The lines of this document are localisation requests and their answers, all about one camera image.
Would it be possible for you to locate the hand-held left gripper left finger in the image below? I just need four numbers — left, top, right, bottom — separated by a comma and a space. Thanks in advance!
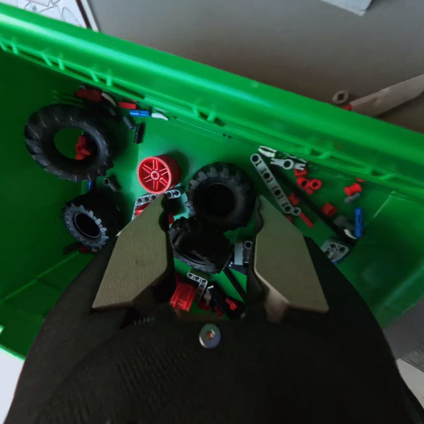
92, 195, 178, 320

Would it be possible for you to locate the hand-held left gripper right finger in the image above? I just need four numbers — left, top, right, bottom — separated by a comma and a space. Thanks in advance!
247, 195, 330, 322

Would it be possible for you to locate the black rubber lego tire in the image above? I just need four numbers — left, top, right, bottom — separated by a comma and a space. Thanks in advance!
185, 162, 258, 233
168, 218, 233, 275
62, 193, 120, 253
24, 104, 112, 183

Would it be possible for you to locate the green plastic bin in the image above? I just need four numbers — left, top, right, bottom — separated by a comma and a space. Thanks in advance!
0, 3, 424, 360

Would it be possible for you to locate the grey curved triangular lego beam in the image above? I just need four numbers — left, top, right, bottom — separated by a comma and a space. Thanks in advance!
320, 239, 350, 261

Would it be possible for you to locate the red lego wheel rim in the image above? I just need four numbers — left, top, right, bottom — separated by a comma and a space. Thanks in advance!
136, 154, 181, 195
170, 281, 198, 312

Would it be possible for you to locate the long black lego axle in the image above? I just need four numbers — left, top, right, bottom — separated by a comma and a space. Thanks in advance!
272, 165, 359, 240

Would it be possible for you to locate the grey L-shaped lego beam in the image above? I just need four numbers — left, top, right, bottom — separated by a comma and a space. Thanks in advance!
187, 270, 208, 301

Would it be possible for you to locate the long grey lego beam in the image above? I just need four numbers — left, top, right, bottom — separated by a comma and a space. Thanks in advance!
250, 154, 300, 215

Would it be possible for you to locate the grey lego axle connector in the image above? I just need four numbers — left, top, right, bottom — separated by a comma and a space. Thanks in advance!
270, 157, 307, 170

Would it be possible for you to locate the red cross-shaped lego piece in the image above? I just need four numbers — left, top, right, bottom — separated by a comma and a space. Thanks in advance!
74, 135, 92, 160

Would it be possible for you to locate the red lego block piece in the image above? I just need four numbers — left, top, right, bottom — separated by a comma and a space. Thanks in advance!
75, 87, 102, 102

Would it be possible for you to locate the white printed sheet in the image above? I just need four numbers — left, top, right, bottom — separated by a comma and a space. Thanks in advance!
0, 0, 100, 32

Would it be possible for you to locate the grey paper sheet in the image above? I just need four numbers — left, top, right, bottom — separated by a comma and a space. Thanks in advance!
318, 0, 375, 16

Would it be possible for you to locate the grey lego frame beam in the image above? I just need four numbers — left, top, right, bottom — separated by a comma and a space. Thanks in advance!
132, 189, 181, 220

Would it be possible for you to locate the red double-ring lego connector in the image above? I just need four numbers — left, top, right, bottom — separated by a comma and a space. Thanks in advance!
296, 177, 322, 195

